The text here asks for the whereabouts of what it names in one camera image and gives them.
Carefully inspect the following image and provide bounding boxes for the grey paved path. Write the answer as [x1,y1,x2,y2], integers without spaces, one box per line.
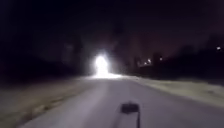
[18,74,224,128]

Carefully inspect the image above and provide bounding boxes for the dark row of trees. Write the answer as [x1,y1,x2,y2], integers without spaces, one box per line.
[131,41,224,84]

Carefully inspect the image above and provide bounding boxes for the dry grass verge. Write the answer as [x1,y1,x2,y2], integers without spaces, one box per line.
[124,75,224,109]
[0,76,96,128]

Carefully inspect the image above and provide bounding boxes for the street lamp post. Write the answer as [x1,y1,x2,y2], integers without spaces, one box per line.
[93,53,110,78]

